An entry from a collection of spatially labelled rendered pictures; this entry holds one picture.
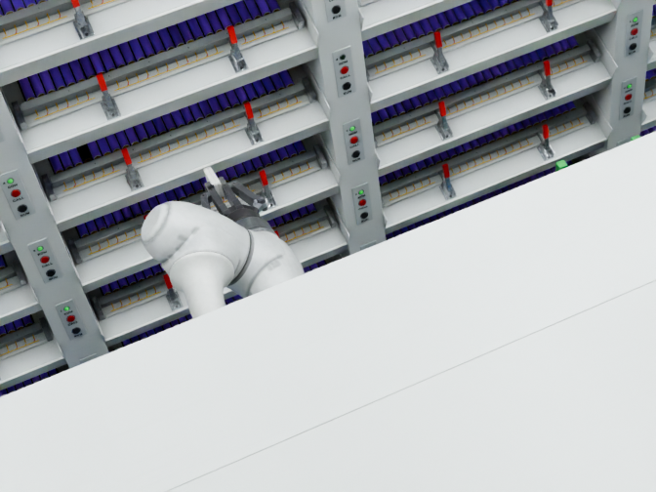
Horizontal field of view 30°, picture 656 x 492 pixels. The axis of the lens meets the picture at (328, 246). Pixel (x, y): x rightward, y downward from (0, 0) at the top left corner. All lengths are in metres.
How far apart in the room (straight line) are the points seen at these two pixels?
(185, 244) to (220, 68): 0.61
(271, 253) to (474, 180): 1.06
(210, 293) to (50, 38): 0.64
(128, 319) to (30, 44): 0.79
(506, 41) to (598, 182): 1.70
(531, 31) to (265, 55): 0.63
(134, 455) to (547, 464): 0.30
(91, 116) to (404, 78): 0.68
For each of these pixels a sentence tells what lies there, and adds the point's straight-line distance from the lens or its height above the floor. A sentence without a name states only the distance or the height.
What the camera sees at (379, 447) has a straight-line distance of 0.89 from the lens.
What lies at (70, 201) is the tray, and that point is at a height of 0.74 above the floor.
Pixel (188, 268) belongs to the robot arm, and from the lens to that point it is 1.91.
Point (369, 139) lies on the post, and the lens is 2.68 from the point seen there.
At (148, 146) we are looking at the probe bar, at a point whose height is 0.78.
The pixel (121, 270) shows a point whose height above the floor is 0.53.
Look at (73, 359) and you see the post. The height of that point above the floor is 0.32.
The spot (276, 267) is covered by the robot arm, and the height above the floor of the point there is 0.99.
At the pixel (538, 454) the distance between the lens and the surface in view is 0.88.
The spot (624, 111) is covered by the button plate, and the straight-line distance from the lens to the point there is 3.06.
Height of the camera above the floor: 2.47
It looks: 48 degrees down
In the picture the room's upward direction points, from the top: 10 degrees counter-clockwise
